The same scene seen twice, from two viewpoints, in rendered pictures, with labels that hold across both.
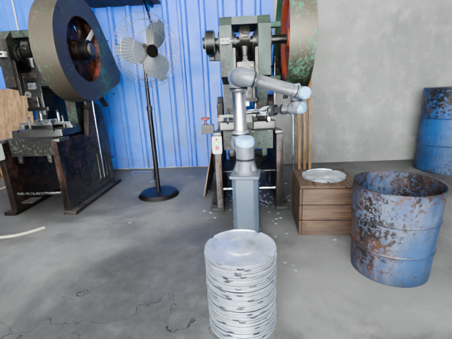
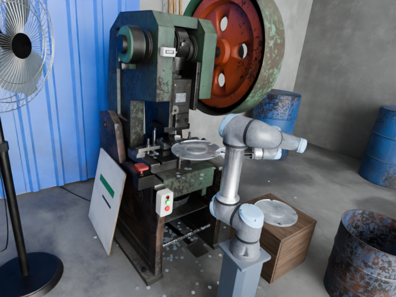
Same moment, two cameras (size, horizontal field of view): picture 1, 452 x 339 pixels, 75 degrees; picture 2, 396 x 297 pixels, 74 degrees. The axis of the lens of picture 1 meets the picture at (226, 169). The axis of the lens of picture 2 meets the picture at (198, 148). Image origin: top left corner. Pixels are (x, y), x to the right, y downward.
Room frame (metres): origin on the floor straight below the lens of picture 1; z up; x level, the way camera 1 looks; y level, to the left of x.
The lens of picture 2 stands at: (1.25, 0.80, 1.36)
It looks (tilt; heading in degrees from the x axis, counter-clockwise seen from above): 21 degrees down; 316
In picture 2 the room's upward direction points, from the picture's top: 6 degrees clockwise
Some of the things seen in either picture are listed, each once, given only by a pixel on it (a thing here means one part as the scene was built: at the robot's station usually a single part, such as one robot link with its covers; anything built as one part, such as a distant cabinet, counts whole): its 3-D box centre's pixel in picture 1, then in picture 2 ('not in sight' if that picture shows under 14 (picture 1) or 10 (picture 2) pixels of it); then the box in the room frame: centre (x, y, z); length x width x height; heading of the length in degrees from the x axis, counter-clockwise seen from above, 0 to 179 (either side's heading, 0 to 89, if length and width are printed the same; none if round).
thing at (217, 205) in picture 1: (218, 146); (122, 184); (2.69, 0.06, 0.45); 0.92 x 0.12 x 0.90; 177
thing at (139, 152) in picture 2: (227, 114); (147, 146); (2.54, -0.03, 0.76); 0.17 x 0.06 x 0.10; 87
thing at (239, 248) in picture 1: (240, 246); not in sight; (1.07, -0.04, 0.35); 0.29 x 0.29 x 0.01
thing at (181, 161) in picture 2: (247, 120); (185, 157); (2.36, -0.19, 0.72); 0.25 x 0.14 x 0.14; 177
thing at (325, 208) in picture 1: (322, 199); (270, 233); (1.95, -0.68, 0.18); 0.40 x 0.38 x 0.35; 174
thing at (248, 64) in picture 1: (245, 79); (176, 100); (2.49, -0.20, 1.04); 0.17 x 0.15 x 0.30; 177
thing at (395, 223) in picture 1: (392, 225); (368, 263); (1.40, -0.86, 0.24); 0.42 x 0.42 x 0.48
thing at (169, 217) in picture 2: (247, 164); (165, 200); (2.54, -0.20, 0.31); 0.43 x 0.42 x 0.01; 87
